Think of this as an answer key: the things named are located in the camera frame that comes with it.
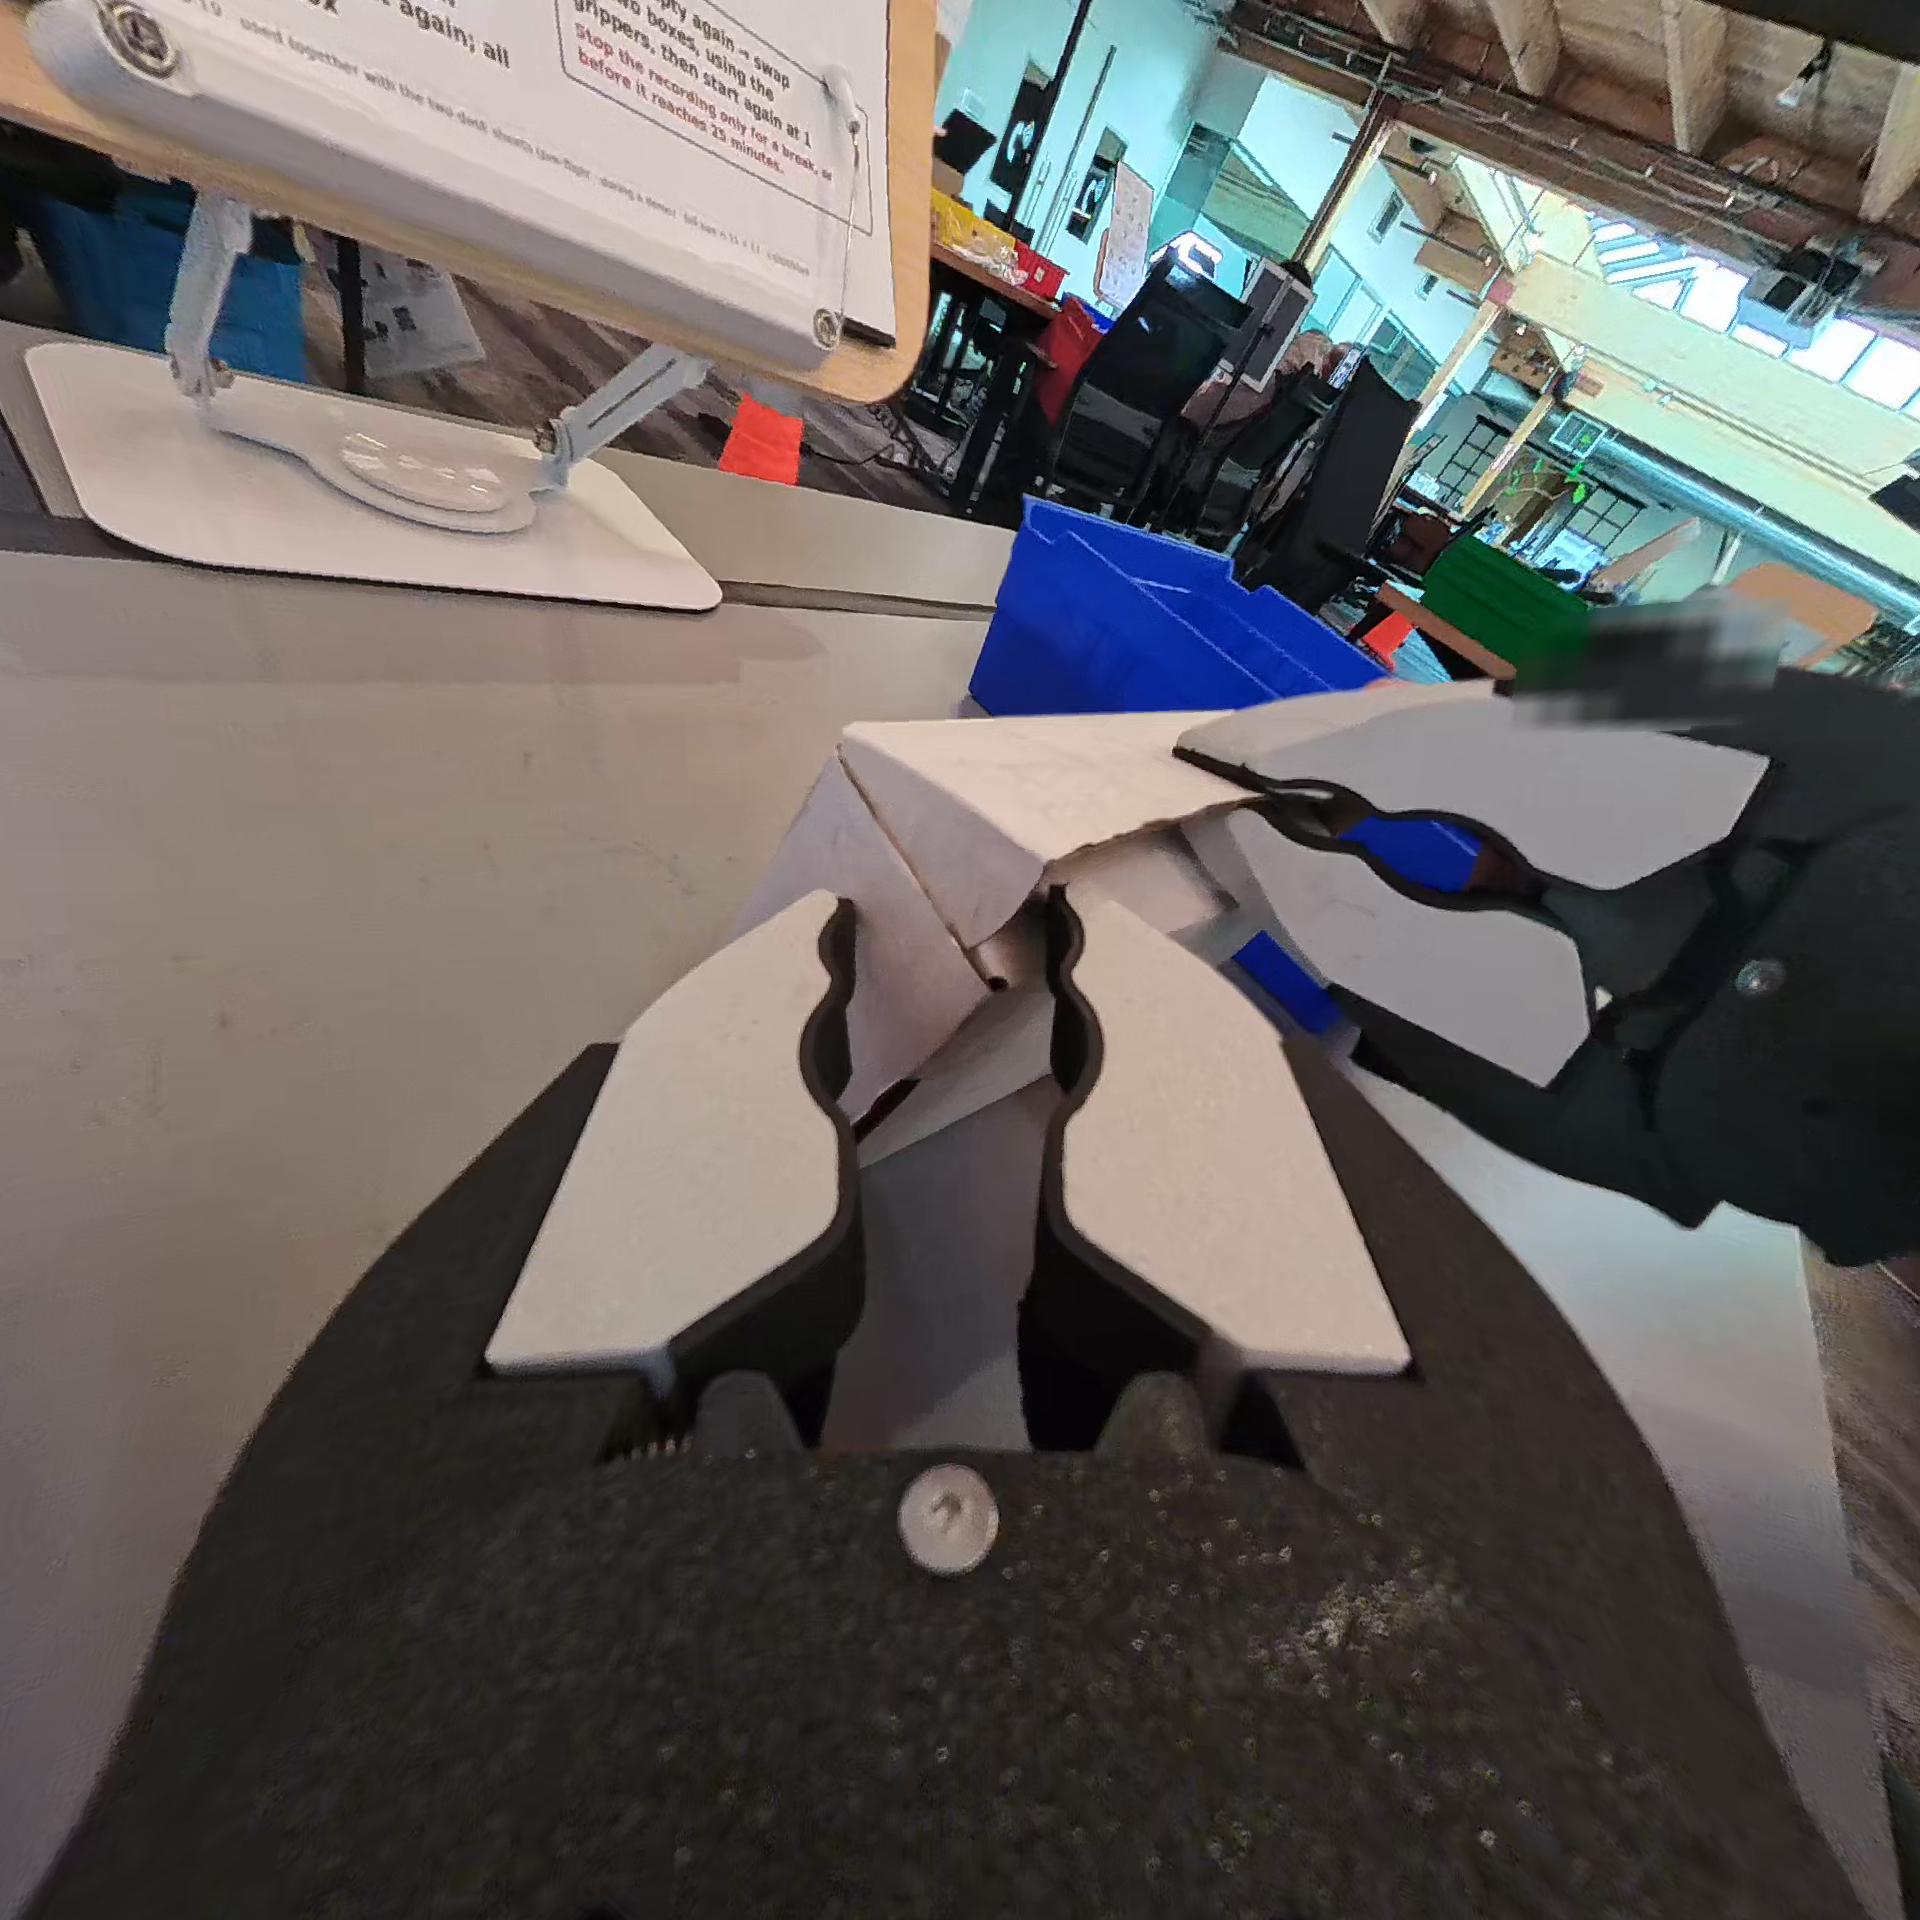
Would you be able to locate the black legged wooden desk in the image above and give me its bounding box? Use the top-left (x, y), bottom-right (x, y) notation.
top-left (922, 240), bottom-right (1070, 519)

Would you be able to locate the green storage bin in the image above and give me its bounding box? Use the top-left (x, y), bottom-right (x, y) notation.
top-left (1415, 532), bottom-right (1596, 680)

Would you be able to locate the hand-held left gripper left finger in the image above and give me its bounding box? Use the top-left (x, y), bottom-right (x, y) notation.
top-left (481, 888), bottom-right (869, 1400)

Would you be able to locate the printed picture sheet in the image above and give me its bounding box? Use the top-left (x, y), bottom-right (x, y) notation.
top-left (360, 247), bottom-right (486, 380)

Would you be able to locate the black office chair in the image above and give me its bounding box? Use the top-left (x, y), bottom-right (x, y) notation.
top-left (1051, 266), bottom-right (1253, 519)

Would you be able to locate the orange grey striped post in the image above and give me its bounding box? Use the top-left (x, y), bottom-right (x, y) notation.
top-left (716, 387), bottom-right (812, 486)

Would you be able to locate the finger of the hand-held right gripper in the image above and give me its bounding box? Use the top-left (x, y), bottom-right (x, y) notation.
top-left (1219, 800), bottom-right (1596, 1093)
top-left (1173, 680), bottom-right (1777, 904)

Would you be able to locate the blue bag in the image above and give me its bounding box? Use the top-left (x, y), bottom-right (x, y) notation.
top-left (30, 176), bottom-right (309, 385)

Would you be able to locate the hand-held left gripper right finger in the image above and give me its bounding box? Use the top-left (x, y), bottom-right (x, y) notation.
top-left (1021, 885), bottom-right (1418, 1400)

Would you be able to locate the white wall poster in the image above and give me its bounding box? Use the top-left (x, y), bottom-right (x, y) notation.
top-left (1095, 158), bottom-right (1157, 308)

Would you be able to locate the blue plastic storage bin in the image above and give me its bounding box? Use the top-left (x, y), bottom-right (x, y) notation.
top-left (965, 494), bottom-right (1486, 1038)

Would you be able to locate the yellow storage bin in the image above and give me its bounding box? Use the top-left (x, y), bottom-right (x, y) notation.
top-left (930, 186), bottom-right (1024, 268)

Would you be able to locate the white cardboard mailer box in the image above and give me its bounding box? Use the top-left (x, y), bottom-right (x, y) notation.
top-left (740, 704), bottom-right (1359, 1169)

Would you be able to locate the wooden document stand white base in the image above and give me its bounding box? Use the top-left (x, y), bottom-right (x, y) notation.
top-left (0, 0), bottom-right (941, 615)

